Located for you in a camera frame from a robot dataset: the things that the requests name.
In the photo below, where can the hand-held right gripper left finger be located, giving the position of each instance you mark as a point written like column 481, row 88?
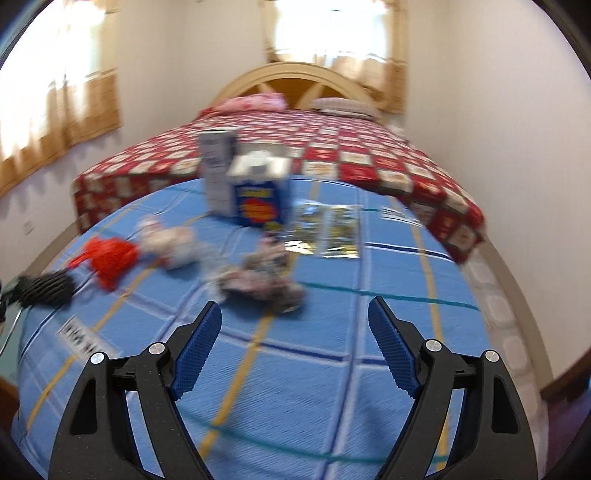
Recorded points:
column 198, row 350

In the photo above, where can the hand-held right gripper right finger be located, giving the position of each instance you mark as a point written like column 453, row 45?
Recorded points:
column 392, row 350

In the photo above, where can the pink grey wrapper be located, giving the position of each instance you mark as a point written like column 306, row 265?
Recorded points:
column 258, row 281

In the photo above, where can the blue striped blanket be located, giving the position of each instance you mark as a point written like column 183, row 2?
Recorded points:
column 323, row 369

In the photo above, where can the large crumpled white tissue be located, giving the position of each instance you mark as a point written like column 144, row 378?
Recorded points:
column 168, row 242

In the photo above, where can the white blanket label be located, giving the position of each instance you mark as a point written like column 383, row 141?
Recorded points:
column 83, row 337

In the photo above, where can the silver foil wrapper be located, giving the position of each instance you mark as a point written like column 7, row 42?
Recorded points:
column 304, row 228
column 341, row 233

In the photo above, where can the blue white carton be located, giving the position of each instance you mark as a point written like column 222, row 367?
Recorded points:
column 258, row 203

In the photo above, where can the black knitted item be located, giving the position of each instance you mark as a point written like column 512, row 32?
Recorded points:
column 46, row 288

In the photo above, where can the tall grey carton box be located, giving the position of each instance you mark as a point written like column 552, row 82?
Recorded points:
column 217, row 175

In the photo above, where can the bed with red checked cover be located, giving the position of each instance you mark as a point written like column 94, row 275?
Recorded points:
column 369, row 138

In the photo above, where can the grey pillow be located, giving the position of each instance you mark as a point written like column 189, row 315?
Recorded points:
column 344, row 107

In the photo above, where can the pink pillow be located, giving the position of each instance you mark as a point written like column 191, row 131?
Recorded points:
column 251, row 102

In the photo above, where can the beige side window curtain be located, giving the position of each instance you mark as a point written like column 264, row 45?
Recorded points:
column 60, row 106

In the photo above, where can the beige curtain behind headboard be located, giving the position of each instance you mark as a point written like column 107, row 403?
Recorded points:
column 392, row 60

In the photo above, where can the cream wooden headboard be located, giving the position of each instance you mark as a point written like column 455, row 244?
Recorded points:
column 295, row 69

